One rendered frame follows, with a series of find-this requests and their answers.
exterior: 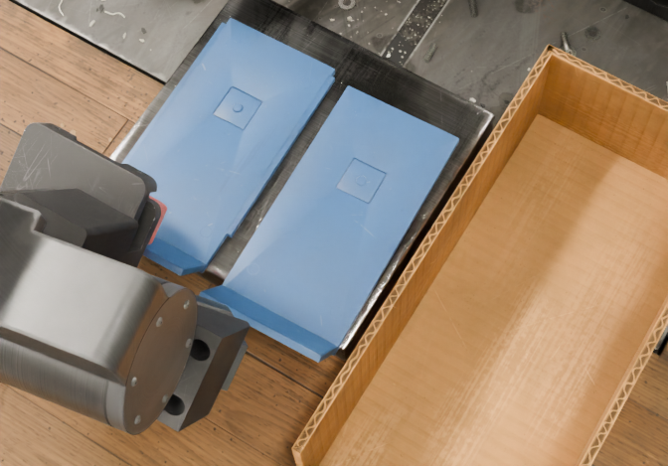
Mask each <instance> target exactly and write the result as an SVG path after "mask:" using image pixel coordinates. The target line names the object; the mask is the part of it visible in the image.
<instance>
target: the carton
mask: <svg viewBox="0 0 668 466"><path fill-rule="evenodd" d="M667 325H668V102H666V101H664V100H662V99H660V98H658V97H656V96H654V95H652V94H650V93H648V92H646V91H644V90H642V89H640V88H638V87H636V86H634V85H632V84H630V83H628V82H626V81H624V80H622V79H620V78H617V77H615V76H613V75H611V74H608V73H606V72H604V71H602V70H600V69H598V68H596V67H594V66H592V65H590V64H588V63H586V62H584V61H582V60H580V59H578V58H576V57H574V56H572V55H570V54H568V53H566V52H564V51H562V50H560V49H558V48H556V47H554V46H552V45H550V44H549V45H548V46H547V47H546V49H545V50H544V51H543V52H542V54H541V56H540V57H539V59H538V60H537V62H536V64H535V65H534V67H533V68H532V70H531V71H530V73H529V75H528V76H527V78H526V79H525V81H524V82H523V84H522V86H521V87H520V89H519V90H518V92H517V93H516V95H515V97H514V98H513V100H512V101H511V103H510V105H509V106H508V108H507V109H506V111H505V112H504V114H503V116H502V117H501V119H500V120H499V122H498V123H497V125H496V127H495V128H494V130H493V131H492V133H491V135H490V136H489V138H488V139H487V141H486V142H485V144H484V146H483V147H482V149H481V150H480V152H479V153H478V155H477V157H476V158H475V160H474V161H473V163H472V164H471V166H470V168H469V169H468V171H467V172H466V174H465V176H464V177H463V179H462V180H461V182H460V183H459V185H458V187H457V188H456V190H455V191H454V193H453V194H452V196H451V198H450V199H449V201H448V202H447V204H446V205H445V207H444V209H443V210H442V212H441V213H440V215H439V217H438V218H437V220H436V221H435V223H434V224H433V226H432V228H431V229H430V231H429V232H428V234H427V235H426V237H425V239H424V240H423V242H422V243H421V245H420V247H419V248H418V250H417V252H416V253H415V255H414V257H413V258H412V260H411V261H410V263H409V264H408V266H407V268H406V269H405V271H404V272H403V274H402V275H401V277H400V279H399V280H398V282H397V283H396V285H395V287H394V288H393V290H392V291H391V293H390V294H389V296H388V298H387V299H386V301H385V302H384V304H383V305H382V307H381V309H380V310H379V312H378V313H377V315H376V316H375V318H374V320H373V321H372V323H371V324H370V326H369V328H368V329H367V331H366V332H365V334H364V335H363V337H362V339H361V340H360V342H359V343H358V345H357V346H356V348H355V350H354V351H353V353H352V354H351V356H350V357H349V359H348V361H347V362H346V364H345V365H344V367H343V369H342V370H341V372H340V373H339V375H338V376H337V378H336V380H335V381H334V383H333V384H332V386H331V387H330V389H329V391H328V392H327V393H326V394H325V396H324V398H323V399H322V401H321V402H320V404H319V405H318V407H317V409H316V410H315V412H314V413H313V415H312V416H311V418H310V420H309V421H308V423H307V424H306V426H305V427H304V429H303V431H302V432H301V434H300V435H299V437H298V439H297V440H296V442H295V443H294V445H293V446H292V453H293V456H294V460H295V463H296V466H591V464H592V463H593V461H594V459H595V457H596V455H597V453H598V451H599V450H600V448H601V446H602V444H603V442H604V440H605V438H606V437H607V435H608V433H609V431H610V430H611V428H612V426H613V425H614V423H615V421H616V419H617V417H618V415H619V413H620V412H621V410H622V408H623V406H624V404H625V402H626V401H627V399H628V397H629V395H630V393H631V391H632V389H633V388H634V386H635V384H636V382H637V380H638V378H639V376H640V375H641V373H642V371H643V369H644V367H645V365H646V363H647V362H648V360H649V358H650V356H651V354H652V352H653V350H654V349H655V347H656V345H657V343H658V341H659V339H660V337H661V336H662V334H663V332H664V330H665V328H666V326H667Z"/></svg>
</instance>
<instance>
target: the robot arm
mask: <svg viewBox="0 0 668 466"><path fill-rule="evenodd" d="M153 192H157V183H156V181H155V180H154V179H153V178H152V177H151V176H149V175H147V174H145V173H144V172H142V171H140V170H138V169H136V168H134V167H132V166H131V165H129V164H120V163H118V162H116V161H114V160H112V159H110V158H108V157H107V156H105V155H103V154H101V153H99V152H97V151H95V150H93V149H92V148H90V147H88V146H86V145H84V144H82V143H80V142H79V141H77V137H76V136H75V135H73V134H71V133H69V132H68V131H66V130H64V129H63V128H61V127H59V126H57V125H55V124H53V123H42V122H33V123H30V124H29V125H28V126H27V127H26V128H25V130H24V132H23V135H22V137H21V139H20V142H19V144H18V147H17V149H16V151H15V154H14V156H13V158H12V161H11V163H10V165H9V168H8V170H7V173H6V175H5V177H4V180H3V182H2V184H1V187H0V382H1V383H4V384H6V385H9V386H11V387H14V388H18V389H20V390H23V391H25V392H28V393H30V394H32V395H35V396H37V397H40V398H42V399H45V400H47V401H50V402H52V403H55V404H57V405H60V406H62V407H65V408H67V409H70V410H72V411H75V412H77V413H79V414H82V415H84V416H87V417H89V418H92V419H94V420H97V421H99V422H102V423H104V424H107V425H109V426H112V427H114V428H117V429H119V430H122V431H124V432H127V433H129V434H132V435H136V434H139V433H141V432H143V431H144V430H146V429H147V428H148V427H149V426H150V425H151V424H152V423H153V422H154V421H155V420H156V419H157V420H159V421H160V422H162V423H164V424H166V425H167V426H169V427H171V428H172V429H174V430H176V431H178V432H179V431H181V430H182V429H184V428H186V427H187V426H189V425H191V424H193V423H194V422H196V421H198V420H200V419H201V418H203V417H205V416H206V415H208V414H209V413H210V411H211V409H212V407H213V405H214V402H215V400H216V398H217V396H218V394H219V392H220V390H221V389H222V390H228V388H229V386H230V384H231V382H232V380H233V378H234V376H235V374H236V371H237V369H238V367H239V365H240V363H241V361H242V359H243V357H244V355H245V352H246V350H247V348H248V345H247V343H246V341H245V337H246V335H247V332H248V330H249V328H250V324H249V322H248V321H245V320H242V319H239V318H236V317H234V315H233V313H232V311H231V309H230V308H229V307H228V306H227V305H225V304H222V303H219V302H216V301H213V300H210V299H207V298H204V297H201V296H199V295H196V294H194V292H193V291H192V290H191V289H189V288H186V287H183V286H180V285H178V284H175V283H172V282H170V281H167V280H164V279H162V278H159V277H156V276H153V275H150V274H148V273H147V272H145V271H143V270H141V269H139V268H137V266H138V264H139V261H140V259H141V257H142V255H143V252H144V250H145V248H146V246H147V244H151V243H152V242H153V240H154V238H155V236H156V234H157V232H158V229H159V227H160V225H161V223H162V220H163V218H164V216H165V214H166V211H167V207H166V206H165V205H164V204H163V203H162V202H160V201H158V200H156V199H155V198H153V197H151V196H149V195H150V193H153Z"/></svg>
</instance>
